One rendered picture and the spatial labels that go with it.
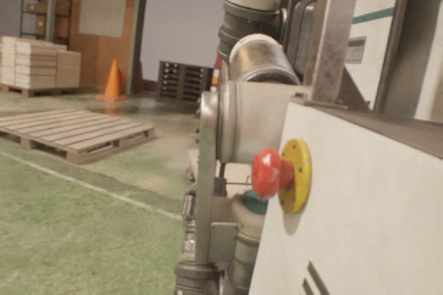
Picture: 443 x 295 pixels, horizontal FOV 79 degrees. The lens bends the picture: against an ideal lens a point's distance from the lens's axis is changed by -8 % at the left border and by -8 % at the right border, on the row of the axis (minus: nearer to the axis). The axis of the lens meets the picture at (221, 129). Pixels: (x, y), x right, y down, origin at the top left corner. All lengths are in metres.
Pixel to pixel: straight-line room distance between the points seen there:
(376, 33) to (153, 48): 7.85
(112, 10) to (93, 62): 1.19
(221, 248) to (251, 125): 0.21
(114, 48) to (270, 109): 6.34
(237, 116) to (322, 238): 0.15
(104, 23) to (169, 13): 1.97
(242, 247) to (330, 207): 0.25
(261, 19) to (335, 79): 0.41
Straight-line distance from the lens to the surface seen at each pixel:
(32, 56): 5.09
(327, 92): 0.26
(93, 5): 7.06
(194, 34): 7.65
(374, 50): 0.38
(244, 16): 0.64
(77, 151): 2.26
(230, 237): 0.42
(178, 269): 0.56
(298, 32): 0.63
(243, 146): 0.30
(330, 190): 0.19
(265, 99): 0.30
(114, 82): 5.46
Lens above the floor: 0.82
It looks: 12 degrees down
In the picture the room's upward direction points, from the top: 9 degrees clockwise
